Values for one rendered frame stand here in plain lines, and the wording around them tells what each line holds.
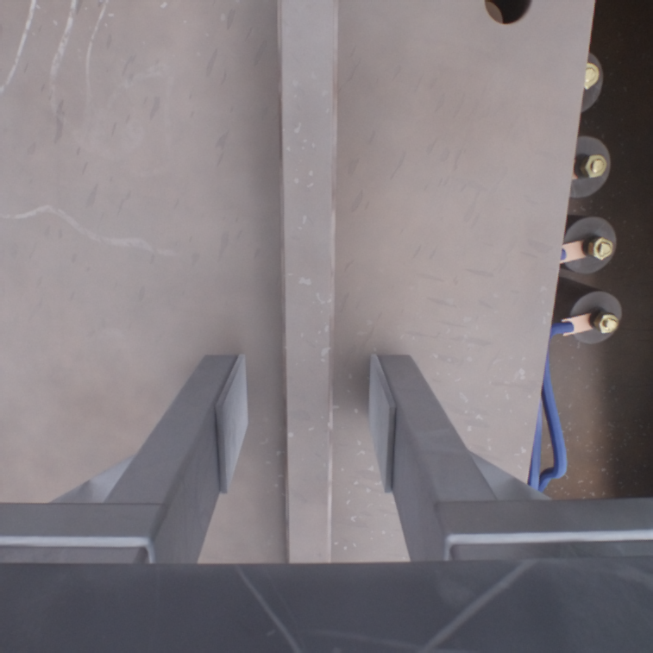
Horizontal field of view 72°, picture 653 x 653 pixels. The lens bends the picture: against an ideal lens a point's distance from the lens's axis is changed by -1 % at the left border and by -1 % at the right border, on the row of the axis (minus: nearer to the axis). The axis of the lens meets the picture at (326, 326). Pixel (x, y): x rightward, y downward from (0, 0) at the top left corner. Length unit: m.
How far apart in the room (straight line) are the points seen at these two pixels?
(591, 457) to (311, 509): 0.26
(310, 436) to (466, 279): 0.07
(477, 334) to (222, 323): 0.09
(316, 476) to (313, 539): 0.03
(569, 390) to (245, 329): 0.25
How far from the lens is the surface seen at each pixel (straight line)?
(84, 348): 0.18
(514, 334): 0.17
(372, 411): 0.15
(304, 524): 0.17
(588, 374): 0.35
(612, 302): 0.29
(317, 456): 0.16
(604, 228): 0.28
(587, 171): 0.26
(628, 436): 0.39
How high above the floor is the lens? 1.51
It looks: 74 degrees down
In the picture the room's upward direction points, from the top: 175 degrees clockwise
